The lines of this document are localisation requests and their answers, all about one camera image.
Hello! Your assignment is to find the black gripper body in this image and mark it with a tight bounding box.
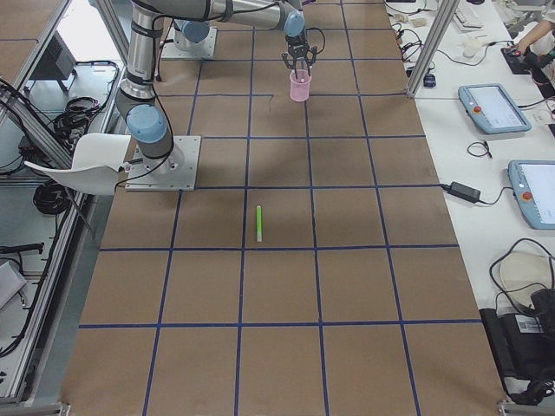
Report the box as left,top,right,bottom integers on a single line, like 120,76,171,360
281,36,319,69

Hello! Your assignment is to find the pink mesh cup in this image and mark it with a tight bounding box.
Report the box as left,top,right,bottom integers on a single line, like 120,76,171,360
290,69,311,102

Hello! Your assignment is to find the green marker pen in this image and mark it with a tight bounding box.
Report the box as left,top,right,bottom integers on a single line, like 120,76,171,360
256,205,264,243

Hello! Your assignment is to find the upper teach pendant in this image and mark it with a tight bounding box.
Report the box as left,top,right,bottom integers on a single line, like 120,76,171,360
458,83,532,134

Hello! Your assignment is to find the teach pendant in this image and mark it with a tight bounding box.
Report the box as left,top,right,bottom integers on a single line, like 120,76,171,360
507,159,554,230
458,83,532,134

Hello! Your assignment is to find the black power adapter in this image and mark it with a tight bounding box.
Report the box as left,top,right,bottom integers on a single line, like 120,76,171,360
449,181,480,204

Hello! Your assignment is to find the white chair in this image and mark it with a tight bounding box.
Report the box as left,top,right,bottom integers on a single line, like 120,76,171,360
24,133,131,196

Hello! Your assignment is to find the lower teach pendant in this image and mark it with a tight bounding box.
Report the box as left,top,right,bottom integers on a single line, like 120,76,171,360
507,159,554,230

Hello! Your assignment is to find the black device box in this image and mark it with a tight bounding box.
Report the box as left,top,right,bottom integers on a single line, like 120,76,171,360
480,308,554,405

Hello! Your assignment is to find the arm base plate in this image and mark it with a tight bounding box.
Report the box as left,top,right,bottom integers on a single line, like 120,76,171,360
125,135,201,192
161,27,218,61

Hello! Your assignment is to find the aluminium frame post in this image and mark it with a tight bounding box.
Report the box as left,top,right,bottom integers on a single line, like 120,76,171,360
406,0,459,98

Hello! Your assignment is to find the small black cable loop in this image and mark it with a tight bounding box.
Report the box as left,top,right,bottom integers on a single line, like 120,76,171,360
467,140,493,159

